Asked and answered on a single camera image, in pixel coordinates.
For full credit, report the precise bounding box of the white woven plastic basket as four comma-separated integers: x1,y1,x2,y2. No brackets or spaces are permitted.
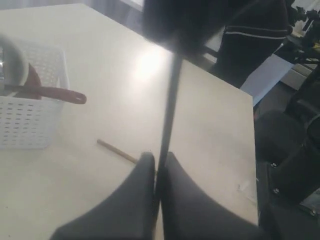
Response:
0,38,70,149

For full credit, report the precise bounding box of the brown wooden plate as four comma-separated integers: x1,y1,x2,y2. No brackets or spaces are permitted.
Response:
13,64,42,100

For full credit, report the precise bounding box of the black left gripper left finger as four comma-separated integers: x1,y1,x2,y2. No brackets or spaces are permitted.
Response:
51,152,155,240

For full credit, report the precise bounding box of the silver metal fork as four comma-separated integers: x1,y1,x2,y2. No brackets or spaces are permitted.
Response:
157,53,183,179

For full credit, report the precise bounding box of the red-brown wooden spoon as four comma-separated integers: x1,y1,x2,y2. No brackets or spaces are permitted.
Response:
4,85,87,105

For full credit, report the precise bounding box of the grey-green ceramic bowl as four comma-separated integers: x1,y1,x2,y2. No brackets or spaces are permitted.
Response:
0,33,29,86

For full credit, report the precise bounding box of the brown wooden chopstick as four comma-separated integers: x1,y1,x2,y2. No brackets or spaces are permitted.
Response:
96,139,138,164

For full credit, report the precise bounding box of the person in black clothing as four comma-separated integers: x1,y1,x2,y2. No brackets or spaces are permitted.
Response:
142,0,289,88

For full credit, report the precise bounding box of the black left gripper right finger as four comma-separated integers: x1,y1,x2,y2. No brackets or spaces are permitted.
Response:
161,152,270,240

